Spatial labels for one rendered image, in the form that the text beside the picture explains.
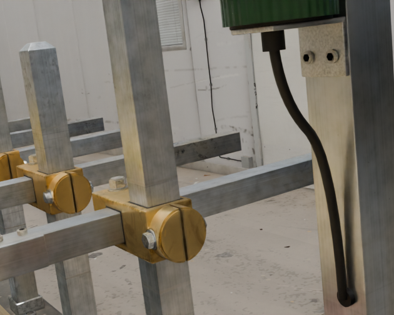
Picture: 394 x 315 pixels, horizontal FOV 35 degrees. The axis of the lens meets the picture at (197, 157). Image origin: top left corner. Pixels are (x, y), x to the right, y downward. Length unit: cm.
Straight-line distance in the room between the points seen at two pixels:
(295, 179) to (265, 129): 379
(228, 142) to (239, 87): 368
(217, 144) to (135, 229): 40
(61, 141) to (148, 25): 28
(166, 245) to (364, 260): 23
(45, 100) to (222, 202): 26
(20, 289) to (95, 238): 50
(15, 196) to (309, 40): 54
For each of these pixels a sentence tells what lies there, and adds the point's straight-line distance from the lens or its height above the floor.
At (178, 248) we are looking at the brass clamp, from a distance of 55.
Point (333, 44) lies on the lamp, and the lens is 34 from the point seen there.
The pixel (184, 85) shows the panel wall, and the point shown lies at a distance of 520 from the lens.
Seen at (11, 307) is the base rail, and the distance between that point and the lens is 112.
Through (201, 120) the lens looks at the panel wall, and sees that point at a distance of 508.
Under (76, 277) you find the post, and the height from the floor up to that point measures 83.
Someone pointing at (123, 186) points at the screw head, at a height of 97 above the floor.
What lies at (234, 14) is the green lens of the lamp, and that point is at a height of 113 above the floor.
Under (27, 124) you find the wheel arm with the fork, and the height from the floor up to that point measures 95.
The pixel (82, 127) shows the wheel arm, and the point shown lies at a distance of 139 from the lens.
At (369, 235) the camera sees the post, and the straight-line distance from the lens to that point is 37.
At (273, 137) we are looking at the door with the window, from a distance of 446.
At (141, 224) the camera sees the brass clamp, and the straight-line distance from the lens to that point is 57.
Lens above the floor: 112
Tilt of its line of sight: 11 degrees down
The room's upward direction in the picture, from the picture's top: 7 degrees counter-clockwise
